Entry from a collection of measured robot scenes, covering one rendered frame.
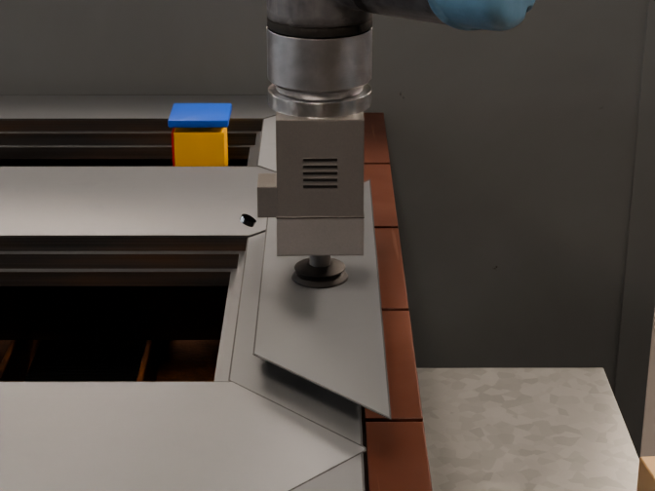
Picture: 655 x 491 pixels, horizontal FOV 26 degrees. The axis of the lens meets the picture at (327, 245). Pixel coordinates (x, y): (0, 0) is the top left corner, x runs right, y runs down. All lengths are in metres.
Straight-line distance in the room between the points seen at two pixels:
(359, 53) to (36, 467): 0.36
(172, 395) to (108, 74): 0.75
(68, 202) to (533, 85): 0.60
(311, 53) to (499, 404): 0.46
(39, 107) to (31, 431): 0.72
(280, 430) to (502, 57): 0.82
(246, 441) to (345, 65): 0.27
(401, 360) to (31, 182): 0.46
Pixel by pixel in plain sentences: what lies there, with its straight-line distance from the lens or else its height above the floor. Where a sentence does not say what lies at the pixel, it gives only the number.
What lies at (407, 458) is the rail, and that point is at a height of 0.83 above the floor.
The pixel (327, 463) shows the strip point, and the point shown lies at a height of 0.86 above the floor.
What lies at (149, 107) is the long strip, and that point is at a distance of 1.58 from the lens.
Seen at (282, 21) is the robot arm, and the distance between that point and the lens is 0.99.
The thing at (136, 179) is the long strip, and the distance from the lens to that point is 1.35.
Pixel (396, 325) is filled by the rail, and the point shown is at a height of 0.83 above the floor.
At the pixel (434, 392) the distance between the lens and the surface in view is 1.33.
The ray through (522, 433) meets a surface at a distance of 1.27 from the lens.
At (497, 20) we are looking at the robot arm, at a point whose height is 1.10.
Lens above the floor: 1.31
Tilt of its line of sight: 22 degrees down
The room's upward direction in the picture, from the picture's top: straight up
